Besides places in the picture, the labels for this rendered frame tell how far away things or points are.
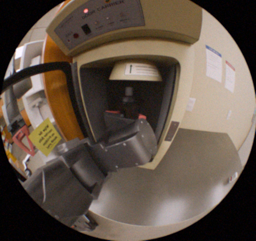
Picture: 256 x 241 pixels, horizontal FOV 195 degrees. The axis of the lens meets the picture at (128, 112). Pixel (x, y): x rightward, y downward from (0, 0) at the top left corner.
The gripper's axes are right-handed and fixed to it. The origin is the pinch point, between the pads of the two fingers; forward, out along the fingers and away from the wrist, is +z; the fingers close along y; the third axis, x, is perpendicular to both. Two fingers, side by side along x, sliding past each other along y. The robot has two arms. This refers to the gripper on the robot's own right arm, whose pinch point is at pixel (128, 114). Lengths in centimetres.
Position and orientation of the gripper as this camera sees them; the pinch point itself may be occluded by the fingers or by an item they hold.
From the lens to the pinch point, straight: 29.6
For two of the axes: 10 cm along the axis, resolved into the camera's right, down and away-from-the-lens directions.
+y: -9.6, -1.3, 2.4
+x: -0.1, 9.1, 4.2
